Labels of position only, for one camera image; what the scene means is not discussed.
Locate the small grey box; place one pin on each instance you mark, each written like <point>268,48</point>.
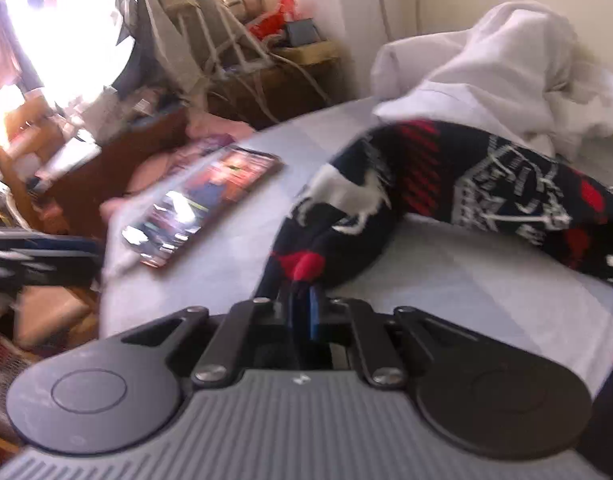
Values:
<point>302,32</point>

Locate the smartphone with lit screen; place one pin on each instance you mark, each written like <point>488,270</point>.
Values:
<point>206,200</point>

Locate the red plastic bag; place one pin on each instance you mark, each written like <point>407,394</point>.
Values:
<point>272,17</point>

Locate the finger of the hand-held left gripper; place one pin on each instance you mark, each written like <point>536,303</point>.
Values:
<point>71,257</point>

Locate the wooden bedside cabinet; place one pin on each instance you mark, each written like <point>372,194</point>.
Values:
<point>281,85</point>

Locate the white crumpled garment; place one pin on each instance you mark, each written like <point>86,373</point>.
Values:
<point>511,65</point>

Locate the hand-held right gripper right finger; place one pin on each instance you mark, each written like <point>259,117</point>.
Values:
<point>316,317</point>

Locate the brown wooden desk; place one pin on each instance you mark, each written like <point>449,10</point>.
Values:
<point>116,160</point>

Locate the pink cloth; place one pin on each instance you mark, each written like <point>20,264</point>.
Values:
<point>206,132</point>

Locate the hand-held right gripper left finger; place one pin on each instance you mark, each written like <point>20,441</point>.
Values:
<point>259,325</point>

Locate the navy red white patterned sweater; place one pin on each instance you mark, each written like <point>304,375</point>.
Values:
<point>426,185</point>

